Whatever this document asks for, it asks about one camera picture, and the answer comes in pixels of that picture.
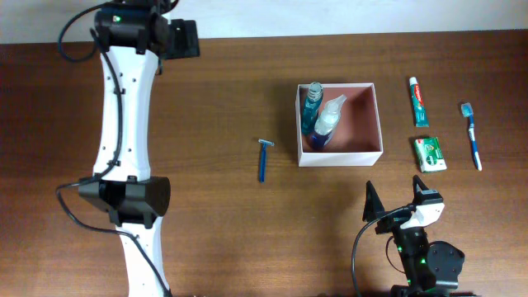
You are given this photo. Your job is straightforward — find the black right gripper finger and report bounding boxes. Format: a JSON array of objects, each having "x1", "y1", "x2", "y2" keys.
[
  {"x1": 362, "y1": 181, "x2": 386, "y2": 222},
  {"x1": 412, "y1": 175, "x2": 429, "y2": 194}
]

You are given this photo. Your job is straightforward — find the green soap bar packet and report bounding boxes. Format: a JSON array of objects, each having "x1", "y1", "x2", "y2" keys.
[{"x1": 414, "y1": 137, "x2": 447, "y2": 172}]

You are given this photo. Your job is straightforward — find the green white toothpaste tube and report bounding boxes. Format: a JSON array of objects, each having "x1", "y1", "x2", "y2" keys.
[{"x1": 409, "y1": 77, "x2": 429, "y2": 127}]

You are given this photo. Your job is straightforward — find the blue white toothbrush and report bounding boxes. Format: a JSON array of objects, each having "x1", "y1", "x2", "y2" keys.
[{"x1": 460, "y1": 102, "x2": 483, "y2": 171}]

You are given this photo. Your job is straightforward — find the clear spray bottle blue liquid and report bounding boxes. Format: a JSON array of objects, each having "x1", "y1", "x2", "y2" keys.
[{"x1": 309, "y1": 94, "x2": 347, "y2": 151}]

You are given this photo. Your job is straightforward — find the teal mouthwash bottle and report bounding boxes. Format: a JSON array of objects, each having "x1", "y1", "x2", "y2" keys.
[{"x1": 301, "y1": 82, "x2": 323, "y2": 135}]

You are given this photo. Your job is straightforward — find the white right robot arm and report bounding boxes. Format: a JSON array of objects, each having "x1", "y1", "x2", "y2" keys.
[{"x1": 362, "y1": 176, "x2": 464, "y2": 296}]

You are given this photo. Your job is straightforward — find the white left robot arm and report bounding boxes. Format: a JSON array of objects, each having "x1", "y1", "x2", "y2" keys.
[{"x1": 78, "y1": 1, "x2": 200, "y2": 296}]

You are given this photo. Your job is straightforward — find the white cardboard box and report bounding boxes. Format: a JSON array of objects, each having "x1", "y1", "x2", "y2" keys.
[{"x1": 295, "y1": 82, "x2": 384, "y2": 167}]

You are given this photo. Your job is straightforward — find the blue disposable razor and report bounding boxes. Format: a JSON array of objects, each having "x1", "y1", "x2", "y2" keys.
[{"x1": 258, "y1": 139, "x2": 275, "y2": 183}]

